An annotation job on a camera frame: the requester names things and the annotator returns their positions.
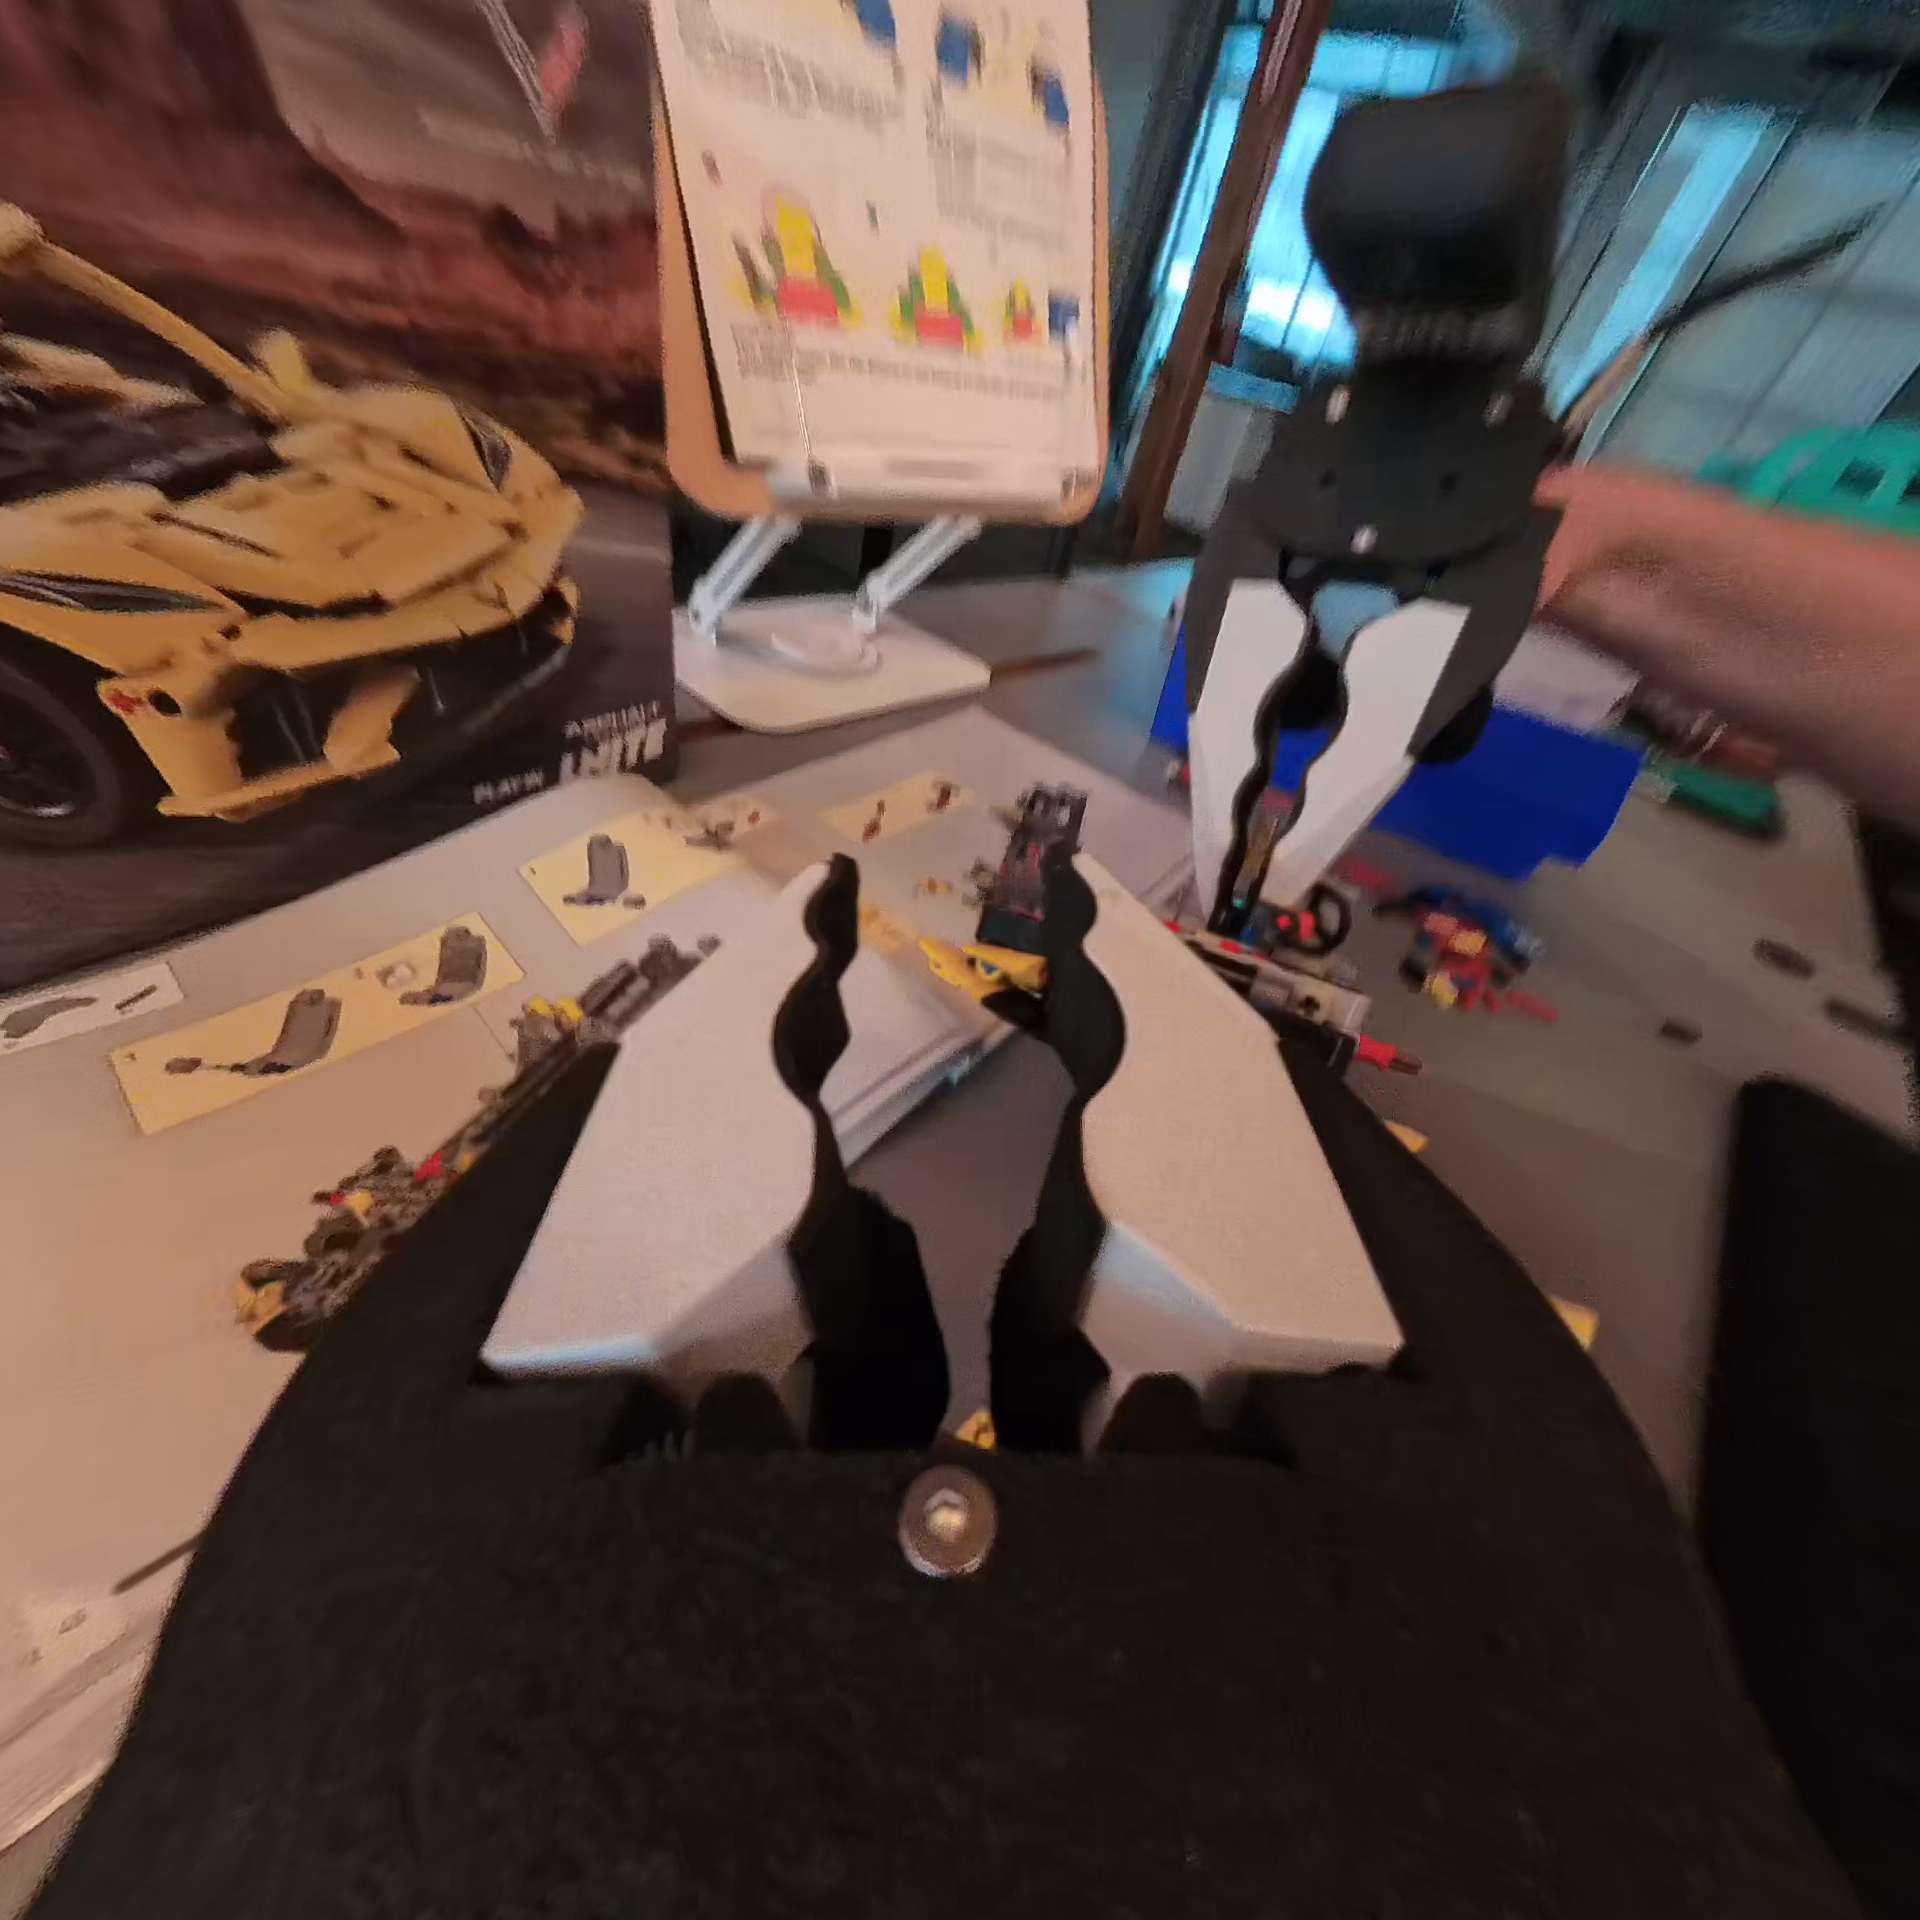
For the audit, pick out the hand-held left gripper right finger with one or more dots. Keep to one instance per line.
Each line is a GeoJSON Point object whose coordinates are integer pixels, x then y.
{"type": "Point", "coordinates": [1230, 1201]}

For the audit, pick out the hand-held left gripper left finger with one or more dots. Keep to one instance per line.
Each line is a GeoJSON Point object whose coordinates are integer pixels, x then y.
{"type": "Point", "coordinates": [662, 1201]}

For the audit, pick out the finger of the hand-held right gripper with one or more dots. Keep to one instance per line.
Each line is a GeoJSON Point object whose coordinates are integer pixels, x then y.
{"type": "Point", "coordinates": [1395, 705]}
{"type": "Point", "coordinates": [1230, 705]}

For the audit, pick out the blue plastic bin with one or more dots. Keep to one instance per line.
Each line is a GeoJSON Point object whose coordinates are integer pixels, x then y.
{"type": "Point", "coordinates": [1530, 780]}

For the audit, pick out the lego car chassis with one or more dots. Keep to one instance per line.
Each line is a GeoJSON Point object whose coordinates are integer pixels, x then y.
{"type": "Point", "coordinates": [1277, 983]}

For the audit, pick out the black steering wheel lego piece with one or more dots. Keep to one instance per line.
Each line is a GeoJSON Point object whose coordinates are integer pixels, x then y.
{"type": "Point", "coordinates": [1329, 917]}

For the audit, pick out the lego instruction booklet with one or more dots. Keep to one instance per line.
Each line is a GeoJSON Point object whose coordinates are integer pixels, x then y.
{"type": "Point", "coordinates": [301, 1080]}

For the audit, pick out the person's right forearm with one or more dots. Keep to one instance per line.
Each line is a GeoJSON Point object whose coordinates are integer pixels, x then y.
{"type": "Point", "coordinates": [1757, 630]}

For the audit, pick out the pile of red blue lego pins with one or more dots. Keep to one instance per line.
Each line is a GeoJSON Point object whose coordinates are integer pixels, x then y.
{"type": "Point", "coordinates": [1454, 945]}

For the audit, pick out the yellow car lego box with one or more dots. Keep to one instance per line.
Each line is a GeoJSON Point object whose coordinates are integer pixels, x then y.
{"type": "Point", "coordinates": [301, 524]}

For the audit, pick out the wooden document stand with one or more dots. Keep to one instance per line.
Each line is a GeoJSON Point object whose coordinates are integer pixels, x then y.
{"type": "Point", "coordinates": [839, 646]}

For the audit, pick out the printed instruction sheet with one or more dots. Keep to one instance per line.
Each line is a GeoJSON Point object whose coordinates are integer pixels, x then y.
{"type": "Point", "coordinates": [902, 224]}

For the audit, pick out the wooden post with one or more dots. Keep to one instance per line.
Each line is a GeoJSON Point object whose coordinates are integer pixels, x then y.
{"type": "Point", "coordinates": [1215, 271]}

